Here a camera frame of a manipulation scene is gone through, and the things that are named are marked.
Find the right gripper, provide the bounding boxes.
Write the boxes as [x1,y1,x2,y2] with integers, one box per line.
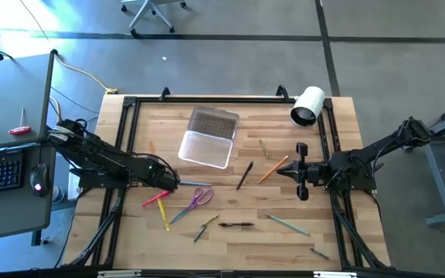
[276,142,330,202]

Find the orange pencil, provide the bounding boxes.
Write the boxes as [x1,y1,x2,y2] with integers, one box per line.
[257,154,290,185]

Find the pink highlighter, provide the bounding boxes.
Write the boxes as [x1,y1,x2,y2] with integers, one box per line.
[141,190,170,208]

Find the bright yellow crayon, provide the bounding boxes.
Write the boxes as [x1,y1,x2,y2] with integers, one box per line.
[156,198,171,232]

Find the purple scissors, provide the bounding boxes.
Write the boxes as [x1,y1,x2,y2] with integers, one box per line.
[168,187,215,225]

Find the slim black pen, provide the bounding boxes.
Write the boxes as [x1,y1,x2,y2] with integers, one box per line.
[236,161,254,192]

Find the clear plastic supply box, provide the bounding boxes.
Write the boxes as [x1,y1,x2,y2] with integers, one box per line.
[177,105,240,170]

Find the light green pencil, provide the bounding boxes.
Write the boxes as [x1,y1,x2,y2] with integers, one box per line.
[264,213,311,237]

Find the olive yellow crayon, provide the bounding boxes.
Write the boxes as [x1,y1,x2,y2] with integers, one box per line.
[200,214,221,228]

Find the green pen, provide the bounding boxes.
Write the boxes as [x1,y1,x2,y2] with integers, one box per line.
[193,225,209,244]

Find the black click pen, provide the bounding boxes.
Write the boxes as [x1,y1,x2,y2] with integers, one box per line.
[218,221,255,229]

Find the short grey-green pencil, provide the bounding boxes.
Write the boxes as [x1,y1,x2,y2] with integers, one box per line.
[309,247,331,261]

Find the black computer mouse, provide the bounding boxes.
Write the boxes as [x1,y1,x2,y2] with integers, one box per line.
[29,163,53,198]

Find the office chair base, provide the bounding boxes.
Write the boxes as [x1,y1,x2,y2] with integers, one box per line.
[120,0,188,39]

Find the grey desk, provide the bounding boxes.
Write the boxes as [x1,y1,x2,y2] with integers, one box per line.
[0,52,57,243]

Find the black aluminium table frame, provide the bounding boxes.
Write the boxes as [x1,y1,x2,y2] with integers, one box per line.
[63,83,392,278]

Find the yellow extension cable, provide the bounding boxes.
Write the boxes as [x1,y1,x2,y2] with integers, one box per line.
[50,49,119,96]

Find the red-handled screwdriver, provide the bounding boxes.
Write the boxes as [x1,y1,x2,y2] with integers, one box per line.
[8,107,32,136]

